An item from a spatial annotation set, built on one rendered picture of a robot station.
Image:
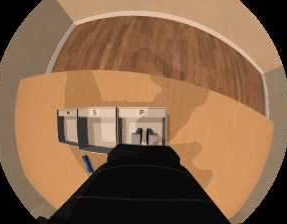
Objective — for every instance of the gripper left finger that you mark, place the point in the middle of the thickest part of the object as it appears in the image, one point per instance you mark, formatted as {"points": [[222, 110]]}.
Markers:
{"points": [[136, 138]]}

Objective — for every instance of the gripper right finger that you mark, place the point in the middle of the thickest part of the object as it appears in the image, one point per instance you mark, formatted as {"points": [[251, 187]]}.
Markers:
{"points": [[151, 138]]}

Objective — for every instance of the beige three-compartment tray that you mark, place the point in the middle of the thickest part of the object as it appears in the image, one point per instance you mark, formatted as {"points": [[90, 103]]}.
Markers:
{"points": [[99, 135]]}

